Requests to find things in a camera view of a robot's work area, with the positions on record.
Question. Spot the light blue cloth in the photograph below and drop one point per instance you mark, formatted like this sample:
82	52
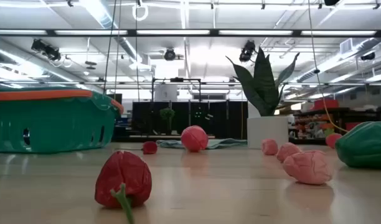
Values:
221	143

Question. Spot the black metal frame rig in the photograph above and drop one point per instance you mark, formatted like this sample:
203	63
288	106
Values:
178	80

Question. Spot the pink-red round toy fruit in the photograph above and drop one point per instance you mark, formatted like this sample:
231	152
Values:
194	138

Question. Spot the black overhead light bar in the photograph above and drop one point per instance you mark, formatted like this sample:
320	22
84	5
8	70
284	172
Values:
131	32

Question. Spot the dark storage shelf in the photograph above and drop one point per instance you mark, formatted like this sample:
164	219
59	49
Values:
318	126

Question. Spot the small pink toy produce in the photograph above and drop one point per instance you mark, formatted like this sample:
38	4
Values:
269	147

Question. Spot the red storage bin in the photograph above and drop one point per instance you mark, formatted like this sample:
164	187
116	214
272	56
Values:
326	104

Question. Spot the green toy bell pepper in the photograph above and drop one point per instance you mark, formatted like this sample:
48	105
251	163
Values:
365	146

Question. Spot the red toy bell pepper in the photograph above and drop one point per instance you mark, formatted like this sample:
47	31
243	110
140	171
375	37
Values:
128	177

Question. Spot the small red toy cherry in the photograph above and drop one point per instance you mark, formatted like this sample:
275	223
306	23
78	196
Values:
150	147

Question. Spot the large pink lumpy toy produce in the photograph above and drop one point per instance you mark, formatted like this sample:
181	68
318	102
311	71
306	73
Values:
308	167

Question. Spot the teal basket with orange rim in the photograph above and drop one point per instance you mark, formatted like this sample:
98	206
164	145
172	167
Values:
53	124

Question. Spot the green snake plant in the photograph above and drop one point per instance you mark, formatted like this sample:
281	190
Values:
262	87

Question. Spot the black partition curtain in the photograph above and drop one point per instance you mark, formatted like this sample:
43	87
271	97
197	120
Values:
221	119

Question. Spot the small background potted plant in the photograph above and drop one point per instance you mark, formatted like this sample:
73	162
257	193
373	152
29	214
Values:
167	114

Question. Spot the white background cabinet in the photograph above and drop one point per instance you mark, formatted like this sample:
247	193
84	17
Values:
165	92

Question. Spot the black ceiling spotlight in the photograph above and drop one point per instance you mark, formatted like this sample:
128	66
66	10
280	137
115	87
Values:
169	54
368	56
247	52
47	50

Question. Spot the red toy strawberry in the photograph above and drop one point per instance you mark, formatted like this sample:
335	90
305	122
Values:
332	140

